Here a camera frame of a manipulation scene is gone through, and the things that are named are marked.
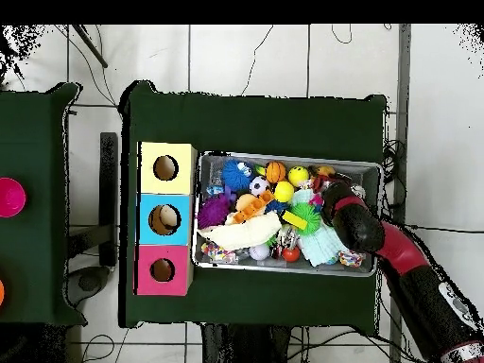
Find black rod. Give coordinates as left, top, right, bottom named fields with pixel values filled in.
left=71, top=24, right=109, bottom=69

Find dark green tablecloth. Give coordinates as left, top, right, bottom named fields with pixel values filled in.
left=118, top=79, right=388, bottom=329
left=0, top=81, right=89, bottom=327

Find green puffer ball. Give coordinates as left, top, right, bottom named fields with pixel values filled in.
left=289, top=203, right=322, bottom=237

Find yellow sponge block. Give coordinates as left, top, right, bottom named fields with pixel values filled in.
left=281, top=210, right=309, bottom=231

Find black cable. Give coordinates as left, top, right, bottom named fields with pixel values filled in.
left=406, top=223, right=484, bottom=234

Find grey metal rail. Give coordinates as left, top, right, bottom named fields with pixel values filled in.
left=389, top=24, right=412, bottom=363

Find black stand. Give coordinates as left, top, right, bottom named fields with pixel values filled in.
left=98, top=131, right=119, bottom=268

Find orange plastic toy block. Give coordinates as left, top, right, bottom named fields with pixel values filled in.
left=232, top=190, right=274, bottom=226

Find orange toy basketball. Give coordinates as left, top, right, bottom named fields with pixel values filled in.
left=264, top=161, right=287, bottom=185

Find purple spiky ball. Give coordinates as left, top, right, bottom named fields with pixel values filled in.
left=197, top=194, right=232, bottom=232

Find orange round sponge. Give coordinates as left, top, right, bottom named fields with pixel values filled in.
left=234, top=194, right=258, bottom=213

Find pink ball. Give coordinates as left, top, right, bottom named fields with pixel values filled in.
left=0, top=177, right=27, bottom=219

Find wooden box with three holes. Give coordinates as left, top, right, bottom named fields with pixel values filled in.
left=133, top=141, right=199, bottom=297

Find yellow tennis ball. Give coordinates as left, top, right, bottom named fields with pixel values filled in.
left=272, top=181, right=295, bottom=204

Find yellow smiley ball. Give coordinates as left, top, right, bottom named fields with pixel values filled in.
left=287, top=165, right=310, bottom=188

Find black and white soccer ball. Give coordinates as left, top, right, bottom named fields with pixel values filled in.
left=249, top=176, right=272, bottom=198

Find cream muslin cloth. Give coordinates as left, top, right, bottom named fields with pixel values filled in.
left=197, top=210, right=284, bottom=253

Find blue fuzzy ball with eyes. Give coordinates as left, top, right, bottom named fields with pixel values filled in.
left=220, top=159, right=253, bottom=192

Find clear mesh bin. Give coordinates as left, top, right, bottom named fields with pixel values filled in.
left=191, top=150, right=383, bottom=280

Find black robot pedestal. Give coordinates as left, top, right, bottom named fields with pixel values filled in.
left=201, top=323, right=292, bottom=363

